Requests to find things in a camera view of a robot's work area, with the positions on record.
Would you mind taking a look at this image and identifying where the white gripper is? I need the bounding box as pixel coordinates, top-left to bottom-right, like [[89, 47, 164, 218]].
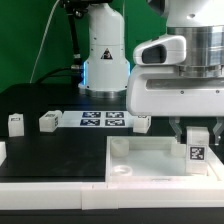
[[126, 66, 224, 145]]

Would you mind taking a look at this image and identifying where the white square tabletop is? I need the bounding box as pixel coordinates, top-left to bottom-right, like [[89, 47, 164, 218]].
[[105, 136, 224, 183]]

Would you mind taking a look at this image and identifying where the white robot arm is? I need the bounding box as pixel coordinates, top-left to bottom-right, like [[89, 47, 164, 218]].
[[79, 0, 224, 117]]

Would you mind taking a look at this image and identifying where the white sheet with tags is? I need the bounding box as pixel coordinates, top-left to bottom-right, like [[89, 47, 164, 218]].
[[59, 111, 134, 128]]

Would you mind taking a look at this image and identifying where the white U-shaped fence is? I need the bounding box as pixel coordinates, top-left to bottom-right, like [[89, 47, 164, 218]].
[[0, 140, 224, 211]]

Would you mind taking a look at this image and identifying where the black cable bundle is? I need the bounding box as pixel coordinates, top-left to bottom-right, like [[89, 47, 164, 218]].
[[34, 0, 86, 85]]

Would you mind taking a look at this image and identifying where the white cable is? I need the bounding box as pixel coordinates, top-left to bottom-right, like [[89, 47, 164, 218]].
[[29, 0, 62, 84]]

